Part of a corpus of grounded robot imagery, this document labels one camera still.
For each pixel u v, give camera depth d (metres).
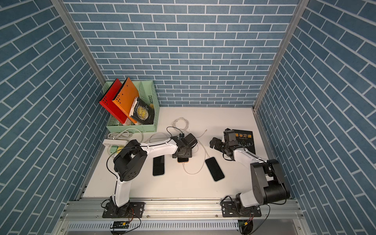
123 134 0.99
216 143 0.84
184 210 0.76
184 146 0.70
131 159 0.56
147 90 1.06
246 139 1.01
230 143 0.72
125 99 0.94
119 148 0.94
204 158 0.93
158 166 0.89
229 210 0.73
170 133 1.06
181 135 0.88
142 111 0.98
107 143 0.96
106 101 0.87
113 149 0.94
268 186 0.44
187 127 1.08
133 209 0.73
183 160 0.91
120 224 0.72
